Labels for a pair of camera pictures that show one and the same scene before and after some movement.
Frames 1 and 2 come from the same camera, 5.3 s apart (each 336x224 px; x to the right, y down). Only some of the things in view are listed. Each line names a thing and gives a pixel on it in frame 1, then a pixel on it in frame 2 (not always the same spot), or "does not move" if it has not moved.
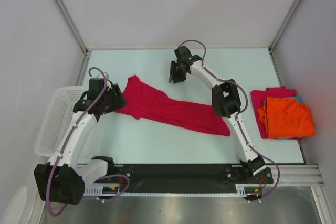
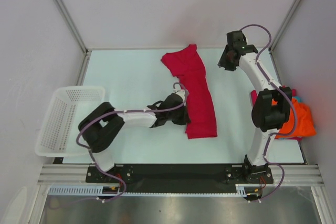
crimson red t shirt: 143,99 → 188,64
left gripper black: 119,101 → 184,119
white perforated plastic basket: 57,117 does not move
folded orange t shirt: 286,118 does not move
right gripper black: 172,74 → 222,63
